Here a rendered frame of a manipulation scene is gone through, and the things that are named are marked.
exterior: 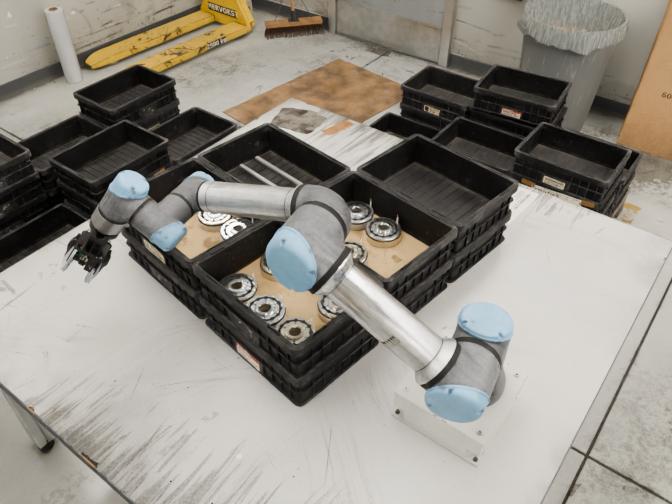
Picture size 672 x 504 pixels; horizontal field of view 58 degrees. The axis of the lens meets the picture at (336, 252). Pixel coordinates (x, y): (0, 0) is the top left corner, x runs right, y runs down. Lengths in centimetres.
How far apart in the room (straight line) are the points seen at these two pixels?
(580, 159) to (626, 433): 116
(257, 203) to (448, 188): 82
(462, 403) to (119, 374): 90
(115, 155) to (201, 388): 153
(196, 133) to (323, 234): 209
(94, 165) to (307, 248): 186
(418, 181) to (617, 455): 121
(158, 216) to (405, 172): 93
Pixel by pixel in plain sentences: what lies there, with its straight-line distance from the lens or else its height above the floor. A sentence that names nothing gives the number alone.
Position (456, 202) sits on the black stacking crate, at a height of 83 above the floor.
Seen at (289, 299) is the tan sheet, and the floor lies 83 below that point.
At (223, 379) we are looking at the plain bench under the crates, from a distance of 162.
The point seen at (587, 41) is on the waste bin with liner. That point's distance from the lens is 367.
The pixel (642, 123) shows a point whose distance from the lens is 407.
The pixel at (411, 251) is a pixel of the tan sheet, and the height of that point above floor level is 83.
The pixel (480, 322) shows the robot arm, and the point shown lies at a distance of 131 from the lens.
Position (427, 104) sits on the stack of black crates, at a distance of 331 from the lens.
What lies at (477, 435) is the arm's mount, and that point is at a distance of 142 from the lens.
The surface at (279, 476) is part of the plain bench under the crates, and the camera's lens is 146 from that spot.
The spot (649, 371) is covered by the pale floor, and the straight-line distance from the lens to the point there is 278.
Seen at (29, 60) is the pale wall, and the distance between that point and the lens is 480.
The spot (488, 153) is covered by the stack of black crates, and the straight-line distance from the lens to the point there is 304.
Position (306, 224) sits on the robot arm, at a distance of 116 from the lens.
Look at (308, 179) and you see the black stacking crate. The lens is 201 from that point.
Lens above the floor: 199
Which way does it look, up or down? 42 degrees down
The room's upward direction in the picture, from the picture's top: straight up
